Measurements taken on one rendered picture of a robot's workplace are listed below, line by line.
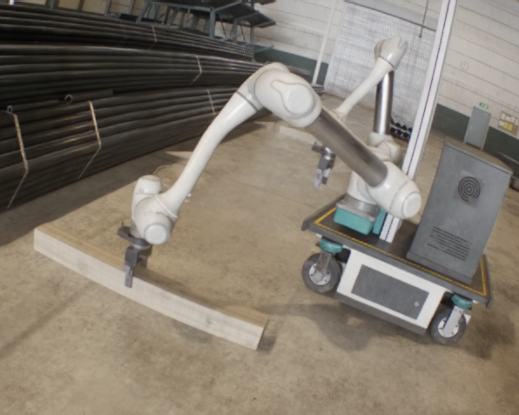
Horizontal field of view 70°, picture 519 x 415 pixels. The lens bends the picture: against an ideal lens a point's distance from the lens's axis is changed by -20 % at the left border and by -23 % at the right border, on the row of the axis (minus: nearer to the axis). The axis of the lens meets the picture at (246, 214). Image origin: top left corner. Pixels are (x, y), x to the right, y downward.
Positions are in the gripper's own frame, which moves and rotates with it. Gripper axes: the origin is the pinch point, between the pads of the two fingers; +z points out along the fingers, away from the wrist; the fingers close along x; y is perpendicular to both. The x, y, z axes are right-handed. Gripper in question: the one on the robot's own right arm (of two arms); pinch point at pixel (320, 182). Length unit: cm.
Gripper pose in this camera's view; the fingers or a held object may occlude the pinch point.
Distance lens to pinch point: 235.4
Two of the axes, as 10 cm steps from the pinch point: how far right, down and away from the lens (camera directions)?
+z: -2.4, 9.1, 3.4
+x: 4.5, -2.0, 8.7
